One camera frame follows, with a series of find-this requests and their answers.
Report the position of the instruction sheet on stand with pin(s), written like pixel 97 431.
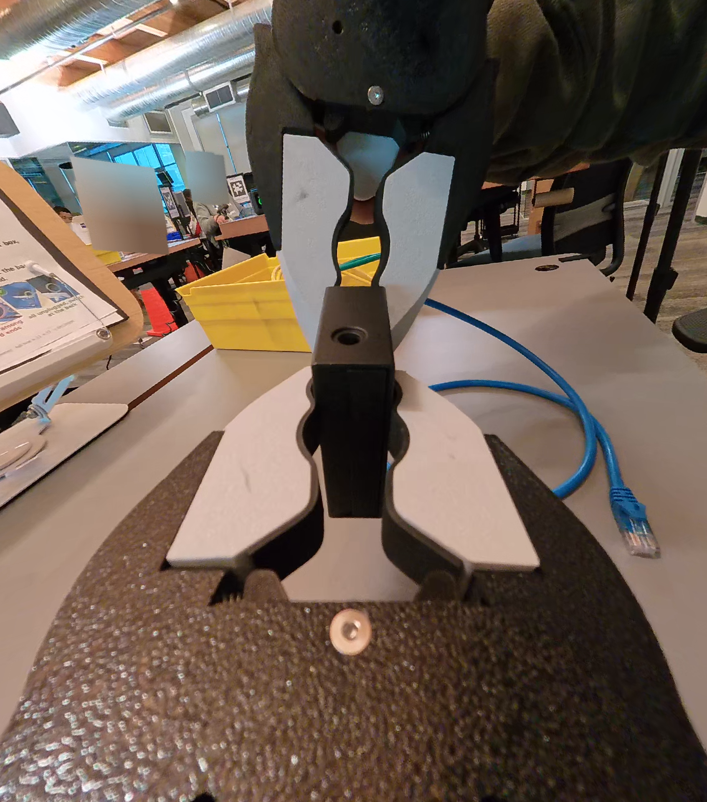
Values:
pixel 96 269

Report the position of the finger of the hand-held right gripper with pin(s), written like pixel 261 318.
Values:
pixel 309 213
pixel 419 225

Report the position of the yellow plastic bin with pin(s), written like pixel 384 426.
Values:
pixel 240 313

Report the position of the printed instruction sheets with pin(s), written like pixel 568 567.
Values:
pixel 2 301

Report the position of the long wooden top desk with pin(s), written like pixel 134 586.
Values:
pixel 244 229

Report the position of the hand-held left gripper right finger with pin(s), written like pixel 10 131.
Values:
pixel 453 489

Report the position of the ceiling vent grille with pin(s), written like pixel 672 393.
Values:
pixel 220 98

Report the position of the orange traffic cone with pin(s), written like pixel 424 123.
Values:
pixel 159 313

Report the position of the black ethernet switch box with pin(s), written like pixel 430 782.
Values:
pixel 353 407

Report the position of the power station with green display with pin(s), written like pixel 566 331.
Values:
pixel 259 200

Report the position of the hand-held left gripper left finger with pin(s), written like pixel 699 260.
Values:
pixel 247 489

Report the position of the silver ventilation duct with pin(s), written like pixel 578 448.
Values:
pixel 140 69

